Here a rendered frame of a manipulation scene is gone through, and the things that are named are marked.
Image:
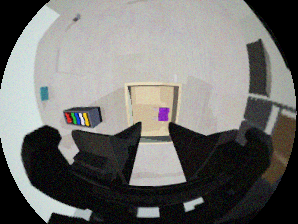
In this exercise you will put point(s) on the small teal block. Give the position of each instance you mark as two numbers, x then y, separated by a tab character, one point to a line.
44	93

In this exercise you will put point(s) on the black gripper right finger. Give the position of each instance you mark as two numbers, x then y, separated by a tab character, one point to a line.
194	149

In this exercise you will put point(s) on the beige square tray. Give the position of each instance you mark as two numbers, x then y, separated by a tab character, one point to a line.
141	98

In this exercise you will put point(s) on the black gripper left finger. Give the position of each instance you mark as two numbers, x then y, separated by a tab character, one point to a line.
121	148

